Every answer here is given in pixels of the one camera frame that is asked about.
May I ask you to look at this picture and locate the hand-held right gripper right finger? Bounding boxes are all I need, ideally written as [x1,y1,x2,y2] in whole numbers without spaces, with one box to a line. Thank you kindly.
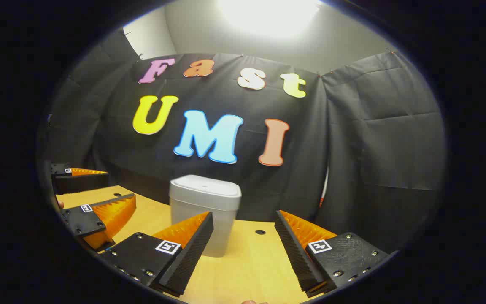
[274,210,397,298]

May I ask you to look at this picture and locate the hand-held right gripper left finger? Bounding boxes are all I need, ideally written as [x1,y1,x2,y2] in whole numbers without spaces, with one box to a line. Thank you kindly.
[99,211,214,298]

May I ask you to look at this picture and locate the grey desktop garbage bin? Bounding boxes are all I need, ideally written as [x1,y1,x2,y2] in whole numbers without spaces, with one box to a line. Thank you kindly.
[169,175,242,258]

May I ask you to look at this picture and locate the wooden desktop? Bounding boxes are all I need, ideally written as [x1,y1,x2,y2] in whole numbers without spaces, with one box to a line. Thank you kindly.
[57,185,340,304]

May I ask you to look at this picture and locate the ceiling light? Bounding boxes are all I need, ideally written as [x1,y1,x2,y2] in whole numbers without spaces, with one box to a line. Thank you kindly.
[217,0,324,39]

